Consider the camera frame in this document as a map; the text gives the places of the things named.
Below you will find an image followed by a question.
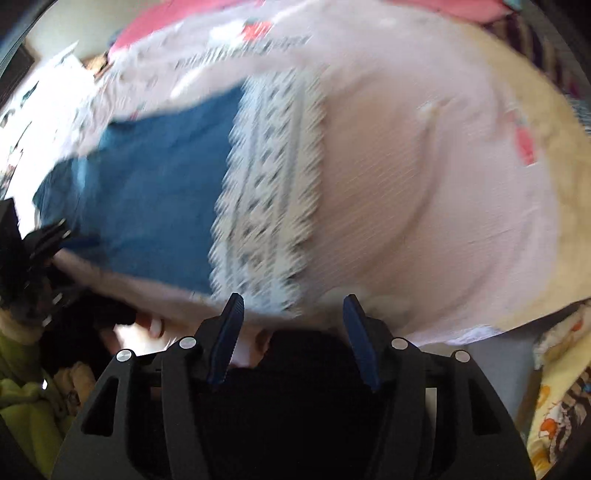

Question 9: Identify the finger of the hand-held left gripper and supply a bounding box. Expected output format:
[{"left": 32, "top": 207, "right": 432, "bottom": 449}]
[
  {"left": 28, "top": 272, "right": 80, "bottom": 329},
  {"left": 22, "top": 219, "right": 74, "bottom": 271}
]

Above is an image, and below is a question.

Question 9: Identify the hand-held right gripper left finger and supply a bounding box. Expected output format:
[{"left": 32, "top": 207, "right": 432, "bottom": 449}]
[{"left": 51, "top": 292, "right": 245, "bottom": 480}]

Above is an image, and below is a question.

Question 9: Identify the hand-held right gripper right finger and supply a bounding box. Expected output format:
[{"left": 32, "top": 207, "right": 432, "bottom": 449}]
[{"left": 342, "top": 294, "right": 539, "bottom": 480}]

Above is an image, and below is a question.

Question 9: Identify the blue denim pants lace trim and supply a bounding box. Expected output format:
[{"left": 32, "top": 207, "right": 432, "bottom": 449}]
[{"left": 32, "top": 69, "right": 326, "bottom": 317}]

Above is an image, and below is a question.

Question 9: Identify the dark cloth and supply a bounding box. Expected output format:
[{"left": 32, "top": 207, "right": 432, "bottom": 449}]
[{"left": 194, "top": 329, "right": 393, "bottom": 480}]

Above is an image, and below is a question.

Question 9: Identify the person's foot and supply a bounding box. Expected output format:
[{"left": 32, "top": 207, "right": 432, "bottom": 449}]
[{"left": 99, "top": 314, "right": 167, "bottom": 358}]

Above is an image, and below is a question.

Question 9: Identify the green cloth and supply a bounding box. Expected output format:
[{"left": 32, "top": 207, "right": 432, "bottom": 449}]
[{"left": 0, "top": 330, "right": 81, "bottom": 469}]

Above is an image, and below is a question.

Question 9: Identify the pink strawberry printed bed sheet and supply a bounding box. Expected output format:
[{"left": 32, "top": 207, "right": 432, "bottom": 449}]
[{"left": 69, "top": 0, "right": 578, "bottom": 347}]

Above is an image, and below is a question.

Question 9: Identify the yellow floral cloth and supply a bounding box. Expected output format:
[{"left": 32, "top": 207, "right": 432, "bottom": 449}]
[{"left": 83, "top": 52, "right": 117, "bottom": 83}]

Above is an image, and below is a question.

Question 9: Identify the yellow cartoon printed blanket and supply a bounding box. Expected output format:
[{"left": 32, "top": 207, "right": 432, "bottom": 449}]
[{"left": 517, "top": 300, "right": 591, "bottom": 469}]

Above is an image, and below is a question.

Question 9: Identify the pink quilt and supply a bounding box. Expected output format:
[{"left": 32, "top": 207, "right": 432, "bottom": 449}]
[{"left": 108, "top": 0, "right": 518, "bottom": 54}]

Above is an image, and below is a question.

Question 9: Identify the blue floral cloth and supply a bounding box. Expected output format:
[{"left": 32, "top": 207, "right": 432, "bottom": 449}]
[{"left": 570, "top": 96, "right": 591, "bottom": 136}]

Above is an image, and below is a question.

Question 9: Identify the purple striped cloth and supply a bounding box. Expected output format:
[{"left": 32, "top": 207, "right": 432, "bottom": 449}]
[{"left": 485, "top": 14, "right": 583, "bottom": 99}]

